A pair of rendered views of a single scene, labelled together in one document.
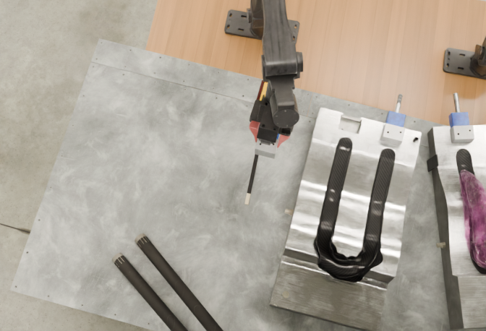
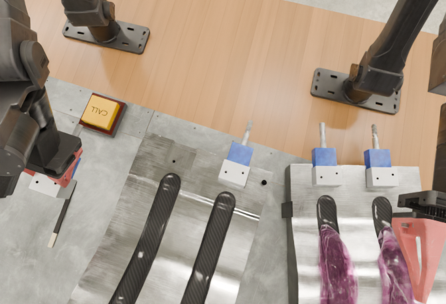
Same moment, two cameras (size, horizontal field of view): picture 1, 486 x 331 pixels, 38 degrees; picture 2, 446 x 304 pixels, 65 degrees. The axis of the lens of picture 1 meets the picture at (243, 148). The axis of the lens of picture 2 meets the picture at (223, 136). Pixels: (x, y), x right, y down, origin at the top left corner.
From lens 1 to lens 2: 1.14 m
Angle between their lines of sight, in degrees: 1
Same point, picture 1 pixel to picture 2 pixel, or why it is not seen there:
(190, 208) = not seen: outside the picture
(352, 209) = (166, 278)
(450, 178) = (306, 236)
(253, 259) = not seen: outside the picture
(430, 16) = (300, 31)
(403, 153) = (246, 200)
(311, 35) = (162, 44)
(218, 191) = (18, 227)
